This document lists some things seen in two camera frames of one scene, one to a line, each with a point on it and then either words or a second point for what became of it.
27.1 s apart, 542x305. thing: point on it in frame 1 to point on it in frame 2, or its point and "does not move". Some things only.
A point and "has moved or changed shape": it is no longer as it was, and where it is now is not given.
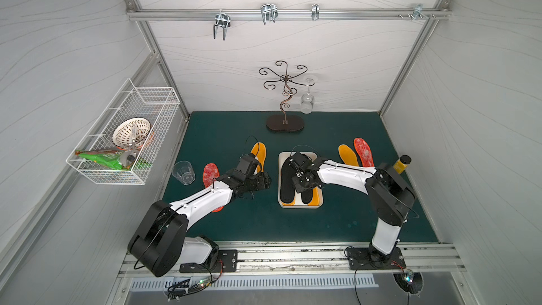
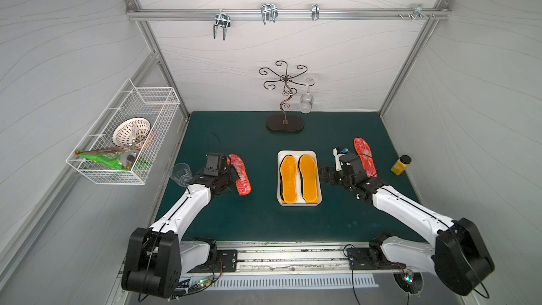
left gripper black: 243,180 to 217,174
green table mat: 210,142 does not move
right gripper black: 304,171 to 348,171
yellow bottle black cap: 401,164 does not move
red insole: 365,152 does not move
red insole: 210,172 has moved or changed shape
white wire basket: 123,143 does not move
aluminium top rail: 288,14 does not move
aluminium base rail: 336,259 does not move
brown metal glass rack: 279,123 does not move
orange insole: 348,155 has moved or changed shape
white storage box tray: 298,183 does not move
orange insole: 259,151 to 288,171
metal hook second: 269,12 does not move
